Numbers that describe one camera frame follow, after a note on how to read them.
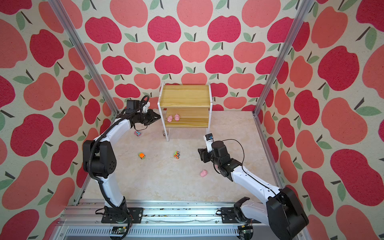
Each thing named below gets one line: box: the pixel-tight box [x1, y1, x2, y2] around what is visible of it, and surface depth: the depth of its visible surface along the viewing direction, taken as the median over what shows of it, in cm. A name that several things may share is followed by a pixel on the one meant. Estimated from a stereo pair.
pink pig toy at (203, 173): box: [200, 169, 208, 178], surface depth 89 cm
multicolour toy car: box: [174, 151, 180, 160], surface depth 97 cm
